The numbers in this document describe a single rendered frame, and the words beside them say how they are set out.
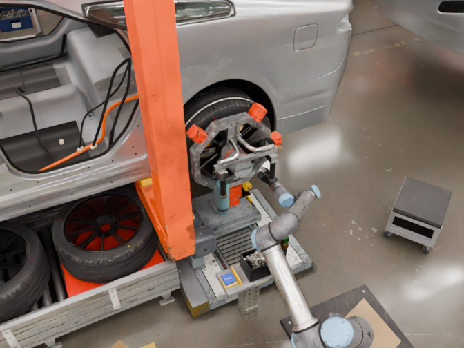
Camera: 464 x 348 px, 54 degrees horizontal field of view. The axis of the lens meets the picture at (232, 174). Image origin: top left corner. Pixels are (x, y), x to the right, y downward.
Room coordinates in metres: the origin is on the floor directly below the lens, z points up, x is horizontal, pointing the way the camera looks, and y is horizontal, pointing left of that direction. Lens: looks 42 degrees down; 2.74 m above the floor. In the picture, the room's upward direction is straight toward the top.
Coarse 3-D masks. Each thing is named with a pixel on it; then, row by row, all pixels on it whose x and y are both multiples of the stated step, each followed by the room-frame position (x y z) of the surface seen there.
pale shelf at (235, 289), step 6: (228, 270) 1.65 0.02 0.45; (240, 270) 1.65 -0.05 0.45; (216, 276) 1.62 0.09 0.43; (240, 276) 1.61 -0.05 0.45; (270, 276) 1.61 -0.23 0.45; (246, 282) 1.56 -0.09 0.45; (252, 282) 1.56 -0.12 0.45; (258, 282) 1.56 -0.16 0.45; (222, 288) 1.54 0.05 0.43; (228, 288) 1.53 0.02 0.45; (234, 288) 1.53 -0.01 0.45; (240, 288) 1.53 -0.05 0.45; (246, 288) 1.53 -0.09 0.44; (228, 294) 1.48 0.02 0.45; (234, 294) 1.49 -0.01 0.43
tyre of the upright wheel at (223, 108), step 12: (204, 96) 2.44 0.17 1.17; (216, 96) 2.42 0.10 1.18; (228, 96) 2.43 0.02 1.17; (240, 96) 2.47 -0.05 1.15; (192, 108) 2.37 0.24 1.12; (204, 108) 2.32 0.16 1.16; (216, 108) 2.30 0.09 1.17; (228, 108) 2.32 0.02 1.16; (240, 108) 2.35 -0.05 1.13; (192, 120) 2.28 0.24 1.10; (204, 120) 2.25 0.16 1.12; (264, 120) 2.43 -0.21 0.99; (192, 144) 2.21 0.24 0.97; (192, 180) 2.20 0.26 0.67; (216, 180) 2.28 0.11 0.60
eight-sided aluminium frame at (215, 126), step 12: (216, 120) 2.25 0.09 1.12; (228, 120) 2.27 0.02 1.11; (240, 120) 2.26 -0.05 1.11; (252, 120) 2.29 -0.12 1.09; (216, 132) 2.19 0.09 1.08; (204, 144) 2.16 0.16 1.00; (264, 144) 2.34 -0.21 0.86; (192, 156) 2.13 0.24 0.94; (264, 156) 2.34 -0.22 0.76; (192, 168) 2.16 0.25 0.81; (252, 168) 2.32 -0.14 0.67; (204, 180) 2.15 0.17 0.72; (228, 180) 2.27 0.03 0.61; (240, 180) 2.26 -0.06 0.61
